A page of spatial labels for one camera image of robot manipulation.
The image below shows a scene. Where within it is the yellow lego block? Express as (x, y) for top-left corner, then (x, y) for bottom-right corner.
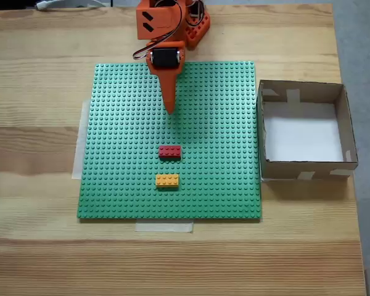
(155, 173), (180, 189)

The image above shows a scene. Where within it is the red lego block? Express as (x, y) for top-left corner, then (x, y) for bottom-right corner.
(158, 145), (183, 160)

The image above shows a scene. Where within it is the green lego baseplate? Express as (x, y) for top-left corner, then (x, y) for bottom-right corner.
(76, 60), (263, 223)

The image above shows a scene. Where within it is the open cardboard box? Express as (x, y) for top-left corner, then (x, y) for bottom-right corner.
(256, 79), (359, 182)

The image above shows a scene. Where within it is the wide masking tape strip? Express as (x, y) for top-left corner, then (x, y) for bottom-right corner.
(71, 98), (92, 180)

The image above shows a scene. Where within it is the servo cable on arm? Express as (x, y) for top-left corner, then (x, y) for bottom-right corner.
(132, 0), (186, 62)

